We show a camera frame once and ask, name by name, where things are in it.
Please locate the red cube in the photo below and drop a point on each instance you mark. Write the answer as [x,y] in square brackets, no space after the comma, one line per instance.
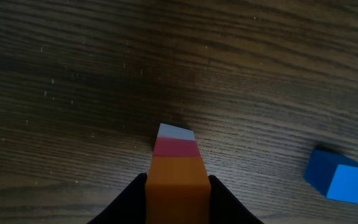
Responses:
[176,147]

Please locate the orange cube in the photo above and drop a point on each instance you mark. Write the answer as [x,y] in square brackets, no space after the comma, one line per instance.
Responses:
[177,186]

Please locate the blue cube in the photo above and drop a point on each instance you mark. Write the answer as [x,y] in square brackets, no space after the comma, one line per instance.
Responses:
[340,177]

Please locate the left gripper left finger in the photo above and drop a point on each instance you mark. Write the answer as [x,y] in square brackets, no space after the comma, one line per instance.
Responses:
[129,205]

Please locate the white cube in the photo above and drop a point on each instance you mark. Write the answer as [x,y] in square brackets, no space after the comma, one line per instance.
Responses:
[176,132]

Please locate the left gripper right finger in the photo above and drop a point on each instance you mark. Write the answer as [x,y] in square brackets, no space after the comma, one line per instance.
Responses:
[225,205]

